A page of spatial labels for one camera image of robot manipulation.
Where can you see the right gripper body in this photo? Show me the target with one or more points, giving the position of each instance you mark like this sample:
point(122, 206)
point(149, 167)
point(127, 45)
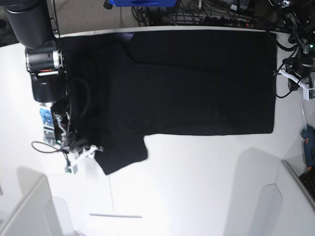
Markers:
point(58, 131)

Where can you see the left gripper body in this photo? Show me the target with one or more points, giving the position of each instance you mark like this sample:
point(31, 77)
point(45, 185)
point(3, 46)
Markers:
point(298, 71)

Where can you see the black T-shirt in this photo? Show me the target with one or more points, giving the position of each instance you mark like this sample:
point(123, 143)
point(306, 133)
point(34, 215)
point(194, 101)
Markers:
point(126, 86)

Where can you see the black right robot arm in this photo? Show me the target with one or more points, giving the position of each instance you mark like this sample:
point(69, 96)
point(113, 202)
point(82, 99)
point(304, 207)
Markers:
point(51, 84)

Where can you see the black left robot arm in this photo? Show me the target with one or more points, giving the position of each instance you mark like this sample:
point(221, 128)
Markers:
point(299, 19)

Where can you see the teal glue gun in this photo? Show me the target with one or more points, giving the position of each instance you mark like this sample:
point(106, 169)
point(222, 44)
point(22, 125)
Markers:
point(308, 136)

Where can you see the white left table divider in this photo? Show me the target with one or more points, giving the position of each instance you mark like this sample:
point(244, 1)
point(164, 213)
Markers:
point(38, 213)

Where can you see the white table divider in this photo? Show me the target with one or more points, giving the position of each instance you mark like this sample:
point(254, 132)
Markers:
point(268, 199)
point(38, 213)

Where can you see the black power strip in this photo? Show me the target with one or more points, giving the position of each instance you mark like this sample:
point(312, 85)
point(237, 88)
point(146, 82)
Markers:
point(225, 22)

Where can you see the white right table divider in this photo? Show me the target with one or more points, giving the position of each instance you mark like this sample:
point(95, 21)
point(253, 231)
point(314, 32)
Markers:
point(268, 199)

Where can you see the black keyboard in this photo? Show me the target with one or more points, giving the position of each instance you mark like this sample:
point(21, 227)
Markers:
point(308, 180)

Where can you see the blue plastic bin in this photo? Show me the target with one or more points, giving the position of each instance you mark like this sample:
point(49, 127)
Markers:
point(145, 3)

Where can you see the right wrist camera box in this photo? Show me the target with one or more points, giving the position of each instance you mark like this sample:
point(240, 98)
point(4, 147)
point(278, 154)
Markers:
point(71, 169)

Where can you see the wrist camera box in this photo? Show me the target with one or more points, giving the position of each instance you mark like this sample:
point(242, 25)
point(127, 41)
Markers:
point(308, 93)
point(71, 169)

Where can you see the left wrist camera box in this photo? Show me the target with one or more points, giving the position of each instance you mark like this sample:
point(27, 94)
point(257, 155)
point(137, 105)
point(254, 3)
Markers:
point(308, 93)

